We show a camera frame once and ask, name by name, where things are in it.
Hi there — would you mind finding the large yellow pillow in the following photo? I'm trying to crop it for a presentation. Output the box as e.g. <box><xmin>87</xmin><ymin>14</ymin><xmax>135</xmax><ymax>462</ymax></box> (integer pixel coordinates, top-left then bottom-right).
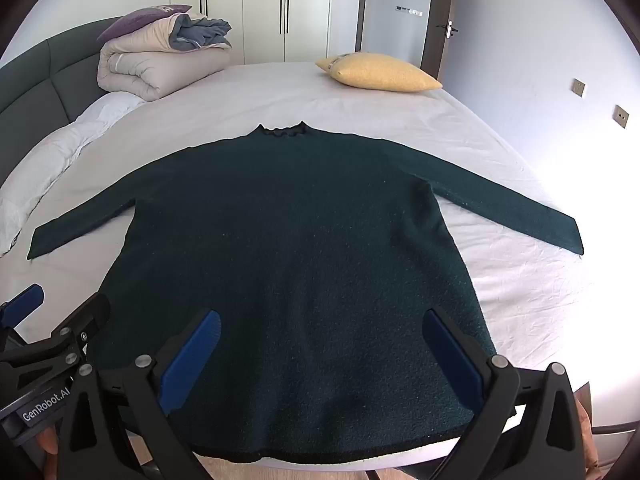
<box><xmin>327</xmin><ymin>53</ymin><xmax>443</xmax><ymax>93</ymax></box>

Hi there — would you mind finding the dark green sweater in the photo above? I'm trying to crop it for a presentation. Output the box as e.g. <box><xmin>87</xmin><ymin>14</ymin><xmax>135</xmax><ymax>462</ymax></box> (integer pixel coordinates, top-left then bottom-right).
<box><xmin>26</xmin><ymin>121</ymin><xmax>585</xmax><ymax>465</ymax></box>

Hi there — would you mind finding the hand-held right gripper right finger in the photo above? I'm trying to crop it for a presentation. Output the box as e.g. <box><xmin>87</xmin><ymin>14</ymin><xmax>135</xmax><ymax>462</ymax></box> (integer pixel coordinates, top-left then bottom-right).
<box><xmin>422</xmin><ymin>305</ymin><xmax>588</xmax><ymax>480</ymax></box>

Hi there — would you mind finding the dark green padded headboard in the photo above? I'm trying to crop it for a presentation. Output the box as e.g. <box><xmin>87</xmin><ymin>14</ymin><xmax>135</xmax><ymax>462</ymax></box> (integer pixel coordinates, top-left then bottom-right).
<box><xmin>0</xmin><ymin>16</ymin><xmax>126</xmax><ymax>181</ymax></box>

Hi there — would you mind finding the white wardrobe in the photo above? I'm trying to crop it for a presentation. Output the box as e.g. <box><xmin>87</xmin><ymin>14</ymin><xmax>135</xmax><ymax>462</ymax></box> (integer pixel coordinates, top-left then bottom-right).
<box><xmin>169</xmin><ymin>0</ymin><xmax>368</xmax><ymax>66</ymax></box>

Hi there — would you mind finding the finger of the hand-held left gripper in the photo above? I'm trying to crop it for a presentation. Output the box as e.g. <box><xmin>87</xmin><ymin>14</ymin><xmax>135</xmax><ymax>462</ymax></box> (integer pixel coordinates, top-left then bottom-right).
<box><xmin>51</xmin><ymin>292</ymin><xmax>112</xmax><ymax>361</ymax></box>
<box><xmin>0</xmin><ymin>282</ymin><xmax>46</xmax><ymax>334</ymax></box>

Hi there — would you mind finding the grey-blue blanket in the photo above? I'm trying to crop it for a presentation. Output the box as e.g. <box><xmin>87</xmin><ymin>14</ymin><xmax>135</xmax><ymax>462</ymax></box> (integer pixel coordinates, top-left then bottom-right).
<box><xmin>169</xmin><ymin>14</ymin><xmax>233</xmax><ymax>53</ymax></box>

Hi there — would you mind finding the person's left hand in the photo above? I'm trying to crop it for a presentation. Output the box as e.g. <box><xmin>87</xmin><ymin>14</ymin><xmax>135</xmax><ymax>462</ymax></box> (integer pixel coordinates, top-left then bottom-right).
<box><xmin>39</xmin><ymin>426</ymin><xmax>61</xmax><ymax>457</ymax></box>

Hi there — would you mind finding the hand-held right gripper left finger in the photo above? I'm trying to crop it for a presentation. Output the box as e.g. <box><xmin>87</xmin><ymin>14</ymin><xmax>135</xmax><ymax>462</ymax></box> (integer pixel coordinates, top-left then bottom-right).
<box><xmin>57</xmin><ymin>309</ymin><xmax>223</xmax><ymax>480</ymax></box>

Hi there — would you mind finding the bed with white sheet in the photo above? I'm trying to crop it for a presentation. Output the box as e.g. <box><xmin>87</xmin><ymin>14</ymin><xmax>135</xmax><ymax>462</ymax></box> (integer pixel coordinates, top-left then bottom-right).
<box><xmin>0</xmin><ymin>60</ymin><xmax>601</xmax><ymax>472</ymax></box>

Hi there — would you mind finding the small yellow printed pillow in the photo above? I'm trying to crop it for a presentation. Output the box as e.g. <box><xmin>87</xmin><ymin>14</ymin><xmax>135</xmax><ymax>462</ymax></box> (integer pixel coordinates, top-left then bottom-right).
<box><xmin>315</xmin><ymin>54</ymin><xmax>351</xmax><ymax>73</ymax></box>

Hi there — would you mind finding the folded beige duvet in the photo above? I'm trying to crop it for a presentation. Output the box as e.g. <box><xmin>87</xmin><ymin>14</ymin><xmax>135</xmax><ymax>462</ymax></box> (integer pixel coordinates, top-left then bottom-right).
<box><xmin>96</xmin><ymin>10</ymin><xmax>233</xmax><ymax>101</ymax></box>

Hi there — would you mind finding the white pillow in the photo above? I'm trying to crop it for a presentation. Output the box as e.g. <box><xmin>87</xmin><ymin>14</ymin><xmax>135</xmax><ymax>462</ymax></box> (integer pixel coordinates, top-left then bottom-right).
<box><xmin>0</xmin><ymin>91</ymin><xmax>148</xmax><ymax>256</ymax></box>

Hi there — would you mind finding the purple pillow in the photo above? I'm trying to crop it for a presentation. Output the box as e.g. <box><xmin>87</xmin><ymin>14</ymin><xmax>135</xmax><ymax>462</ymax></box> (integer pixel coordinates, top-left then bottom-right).
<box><xmin>96</xmin><ymin>4</ymin><xmax>193</xmax><ymax>43</ymax></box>

